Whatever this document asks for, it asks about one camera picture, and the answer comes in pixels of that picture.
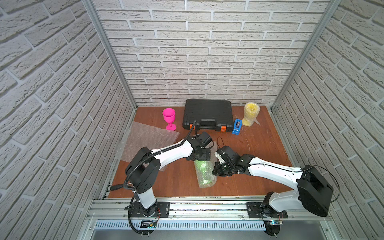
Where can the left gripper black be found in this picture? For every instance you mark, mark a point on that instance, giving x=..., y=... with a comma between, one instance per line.
x=202, y=154

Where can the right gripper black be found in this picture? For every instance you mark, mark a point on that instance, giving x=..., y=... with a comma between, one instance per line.
x=216, y=171

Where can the green plastic wine glass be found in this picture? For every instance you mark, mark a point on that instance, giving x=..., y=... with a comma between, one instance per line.
x=204, y=174

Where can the yellow plastic wine glass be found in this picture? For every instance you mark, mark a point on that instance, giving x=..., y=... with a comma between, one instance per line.
x=250, y=114

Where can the bubble wrap stack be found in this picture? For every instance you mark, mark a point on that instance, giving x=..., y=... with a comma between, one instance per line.
x=141, y=135

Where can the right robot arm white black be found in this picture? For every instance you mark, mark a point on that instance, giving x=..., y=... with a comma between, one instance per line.
x=309, y=190

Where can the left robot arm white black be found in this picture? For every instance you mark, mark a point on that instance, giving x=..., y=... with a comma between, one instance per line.
x=143, y=170

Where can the pink plastic wine glass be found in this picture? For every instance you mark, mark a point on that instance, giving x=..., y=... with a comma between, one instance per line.
x=169, y=116

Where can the black plastic tool case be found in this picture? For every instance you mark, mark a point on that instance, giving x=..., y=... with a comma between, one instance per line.
x=208, y=114

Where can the blue tape dispenser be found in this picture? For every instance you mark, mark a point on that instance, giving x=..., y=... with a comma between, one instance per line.
x=237, y=127

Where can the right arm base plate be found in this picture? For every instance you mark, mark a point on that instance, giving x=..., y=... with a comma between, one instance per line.
x=255, y=210

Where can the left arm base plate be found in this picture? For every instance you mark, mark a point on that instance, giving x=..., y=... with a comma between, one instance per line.
x=157, y=209

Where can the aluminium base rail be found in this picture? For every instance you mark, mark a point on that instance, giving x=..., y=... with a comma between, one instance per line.
x=210, y=214

